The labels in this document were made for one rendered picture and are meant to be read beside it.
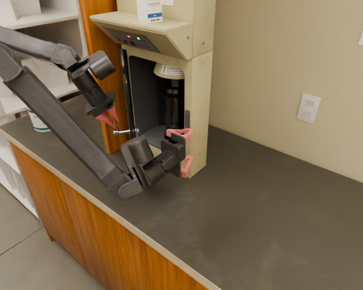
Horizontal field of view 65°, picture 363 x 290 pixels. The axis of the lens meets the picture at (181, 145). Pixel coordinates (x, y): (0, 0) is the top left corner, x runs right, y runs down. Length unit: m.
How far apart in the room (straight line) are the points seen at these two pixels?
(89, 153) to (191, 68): 0.41
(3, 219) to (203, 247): 1.93
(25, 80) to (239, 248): 0.71
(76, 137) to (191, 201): 0.51
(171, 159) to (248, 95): 0.67
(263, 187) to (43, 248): 1.62
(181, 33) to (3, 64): 0.43
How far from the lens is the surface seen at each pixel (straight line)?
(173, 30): 0.79
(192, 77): 0.90
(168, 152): 0.76
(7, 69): 0.66
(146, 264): 1.16
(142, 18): 0.87
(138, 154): 0.69
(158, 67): 1.03
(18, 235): 2.42
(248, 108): 1.35
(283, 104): 1.27
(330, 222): 1.08
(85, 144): 0.68
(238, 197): 1.06
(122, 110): 1.24
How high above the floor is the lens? 1.67
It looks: 34 degrees down
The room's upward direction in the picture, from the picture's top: straight up
